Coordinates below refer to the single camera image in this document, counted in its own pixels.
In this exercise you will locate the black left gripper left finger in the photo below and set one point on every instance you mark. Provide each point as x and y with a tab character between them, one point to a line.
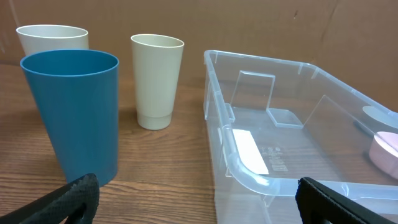
75	202

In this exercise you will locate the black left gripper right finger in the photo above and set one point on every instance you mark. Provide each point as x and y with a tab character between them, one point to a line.
319	204

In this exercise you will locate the pink plastic bowl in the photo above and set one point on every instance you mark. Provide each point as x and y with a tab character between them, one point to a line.
383	152

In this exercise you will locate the clear plastic storage bin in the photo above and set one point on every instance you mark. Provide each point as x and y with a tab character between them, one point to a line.
305	122

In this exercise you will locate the blue plastic cup near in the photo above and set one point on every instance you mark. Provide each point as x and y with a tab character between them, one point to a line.
77	94

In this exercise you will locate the grey plastic bowl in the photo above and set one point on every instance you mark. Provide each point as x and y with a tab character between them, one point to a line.
388	119

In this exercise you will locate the cream plastic cup right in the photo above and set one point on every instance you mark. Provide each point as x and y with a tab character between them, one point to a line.
156	61

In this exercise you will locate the cream plastic cup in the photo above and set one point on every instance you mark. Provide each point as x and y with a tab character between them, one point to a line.
42	37
156	61

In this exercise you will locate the cream plastic cup left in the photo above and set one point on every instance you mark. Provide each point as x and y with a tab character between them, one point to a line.
42	37

